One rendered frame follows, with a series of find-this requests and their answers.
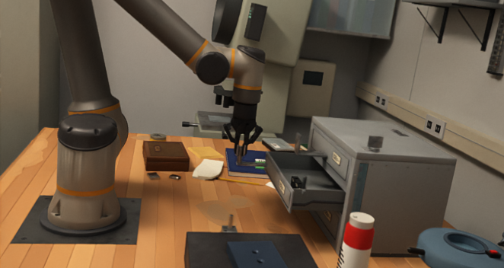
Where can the beige box with dark screen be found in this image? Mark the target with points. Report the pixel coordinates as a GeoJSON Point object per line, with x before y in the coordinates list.
{"type": "Point", "coordinates": [311, 95]}

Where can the grey flat tablet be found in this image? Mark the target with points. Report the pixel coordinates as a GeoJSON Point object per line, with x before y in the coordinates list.
{"type": "Point", "coordinates": [278, 144]}

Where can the glass door wall cabinet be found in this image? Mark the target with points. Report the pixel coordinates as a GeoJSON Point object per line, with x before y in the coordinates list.
{"type": "Point", "coordinates": [352, 10]}

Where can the yellow cloth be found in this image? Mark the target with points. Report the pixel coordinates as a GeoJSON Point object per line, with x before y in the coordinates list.
{"type": "Point", "coordinates": [205, 152]}

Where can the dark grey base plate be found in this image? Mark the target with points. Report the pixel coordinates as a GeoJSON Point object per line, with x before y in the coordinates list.
{"type": "Point", "coordinates": [27, 229]}

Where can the steel ruler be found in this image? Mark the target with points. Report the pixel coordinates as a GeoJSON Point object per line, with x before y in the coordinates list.
{"type": "Point", "coordinates": [497, 44]}

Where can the small grey cube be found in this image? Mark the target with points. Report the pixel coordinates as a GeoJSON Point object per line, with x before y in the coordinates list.
{"type": "Point", "coordinates": [375, 143]}

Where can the small grey gauge block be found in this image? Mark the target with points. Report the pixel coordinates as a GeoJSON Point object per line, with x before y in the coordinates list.
{"type": "Point", "coordinates": [153, 175]}
{"type": "Point", "coordinates": [175, 177]}

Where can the grey caliper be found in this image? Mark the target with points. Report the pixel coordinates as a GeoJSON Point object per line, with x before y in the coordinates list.
{"type": "Point", "coordinates": [252, 165]}

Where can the black pin block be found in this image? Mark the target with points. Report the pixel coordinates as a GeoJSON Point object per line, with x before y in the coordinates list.
{"type": "Point", "coordinates": [298, 182]}

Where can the grey wall shelf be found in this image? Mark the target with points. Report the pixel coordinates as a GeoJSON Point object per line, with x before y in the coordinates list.
{"type": "Point", "coordinates": [452, 0]}

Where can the grey tape roll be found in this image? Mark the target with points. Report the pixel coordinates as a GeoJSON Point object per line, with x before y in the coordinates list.
{"type": "Point", "coordinates": [158, 136]}

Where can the grey gauge pin on base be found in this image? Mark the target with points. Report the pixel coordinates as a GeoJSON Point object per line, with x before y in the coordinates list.
{"type": "Point", "coordinates": [230, 224]}

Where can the white folded cloth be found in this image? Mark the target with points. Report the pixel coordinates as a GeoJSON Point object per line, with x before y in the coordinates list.
{"type": "Point", "coordinates": [208, 169]}

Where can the white wall socket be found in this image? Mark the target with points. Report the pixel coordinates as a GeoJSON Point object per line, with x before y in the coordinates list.
{"type": "Point", "coordinates": [435, 127]}
{"type": "Point", "coordinates": [381, 101]}

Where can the blue book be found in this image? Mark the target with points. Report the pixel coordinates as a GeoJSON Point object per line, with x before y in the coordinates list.
{"type": "Point", "coordinates": [236, 170]}

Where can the yellow pencil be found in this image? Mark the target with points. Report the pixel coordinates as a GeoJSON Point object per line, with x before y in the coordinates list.
{"type": "Point", "coordinates": [240, 180]}

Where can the white and red spray bottle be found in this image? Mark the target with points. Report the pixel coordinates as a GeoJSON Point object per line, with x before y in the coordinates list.
{"type": "Point", "coordinates": [356, 240]}

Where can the blue round device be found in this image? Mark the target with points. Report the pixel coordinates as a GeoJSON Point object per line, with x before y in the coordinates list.
{"type": "Point", "coordinates": [441, 254]}

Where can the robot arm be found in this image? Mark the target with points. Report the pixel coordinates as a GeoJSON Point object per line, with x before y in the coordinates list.
{"type": "Point", "coordinates": [86, 55]}

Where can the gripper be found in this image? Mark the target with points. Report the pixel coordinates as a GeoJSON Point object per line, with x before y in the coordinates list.
{"type": "Point", "coordinates": [245, 112]}

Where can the white paper scrap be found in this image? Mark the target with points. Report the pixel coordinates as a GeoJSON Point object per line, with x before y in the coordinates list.
{"type": "Point", "coordinates": [270, 185]}

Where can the grey drawer with label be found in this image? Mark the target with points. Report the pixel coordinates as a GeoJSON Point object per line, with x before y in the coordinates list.
{"type": "Point", "coordinates": [334, 158]}

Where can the black surface plate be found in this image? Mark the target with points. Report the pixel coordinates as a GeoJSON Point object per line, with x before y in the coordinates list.
{"type": "Point", "coordinates": [204, 252]}

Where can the beige wall trunking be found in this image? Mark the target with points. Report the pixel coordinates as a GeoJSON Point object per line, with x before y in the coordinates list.
{"type": "Point", "coordinates": [464, 136]}

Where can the grey open drawer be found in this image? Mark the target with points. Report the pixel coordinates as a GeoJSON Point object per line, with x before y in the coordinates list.
{"type": "Point", "coordinates": [311, 193]}

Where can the grey low drawer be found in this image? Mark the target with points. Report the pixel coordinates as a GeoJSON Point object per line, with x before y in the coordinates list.
{"type": "Point", "coordinates": [328, 223]}

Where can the grey drawer cabinet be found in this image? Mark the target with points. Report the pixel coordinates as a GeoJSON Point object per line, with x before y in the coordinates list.
{"type": "Point", "coordinates": [405, 189]}

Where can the brown wooden box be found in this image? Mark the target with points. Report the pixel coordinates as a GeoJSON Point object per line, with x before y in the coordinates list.
{"type": "Point", "coordinates": [165, 155]}

